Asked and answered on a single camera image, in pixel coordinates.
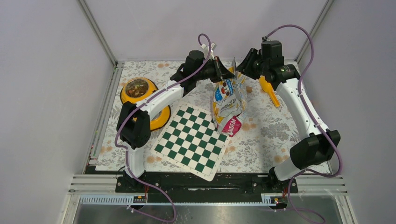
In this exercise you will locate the yellow plastic scoop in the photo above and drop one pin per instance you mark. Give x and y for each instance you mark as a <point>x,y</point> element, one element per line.
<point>267,88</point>

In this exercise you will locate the green white chessboard mat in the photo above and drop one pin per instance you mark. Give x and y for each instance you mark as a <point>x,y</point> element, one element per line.
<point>190,141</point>

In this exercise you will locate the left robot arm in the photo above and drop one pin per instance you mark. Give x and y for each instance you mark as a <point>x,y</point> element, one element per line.
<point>133,128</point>

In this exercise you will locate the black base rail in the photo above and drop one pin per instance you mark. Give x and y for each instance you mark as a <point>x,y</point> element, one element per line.
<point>247,182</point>

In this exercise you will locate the floral tablecloth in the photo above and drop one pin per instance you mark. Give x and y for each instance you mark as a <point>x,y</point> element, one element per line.
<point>264,140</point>

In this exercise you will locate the pet food bag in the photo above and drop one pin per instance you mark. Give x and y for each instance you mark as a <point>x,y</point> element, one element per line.
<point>229,103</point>

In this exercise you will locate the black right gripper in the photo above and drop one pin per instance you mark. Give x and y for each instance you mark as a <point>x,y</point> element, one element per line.
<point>244,67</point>

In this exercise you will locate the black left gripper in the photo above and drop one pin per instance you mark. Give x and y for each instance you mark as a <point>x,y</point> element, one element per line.
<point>226,74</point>

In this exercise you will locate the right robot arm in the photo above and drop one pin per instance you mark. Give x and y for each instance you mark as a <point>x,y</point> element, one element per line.
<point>317,141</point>

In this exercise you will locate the yellow double pet bowl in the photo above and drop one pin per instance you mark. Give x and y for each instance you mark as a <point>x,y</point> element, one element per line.
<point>140,88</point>

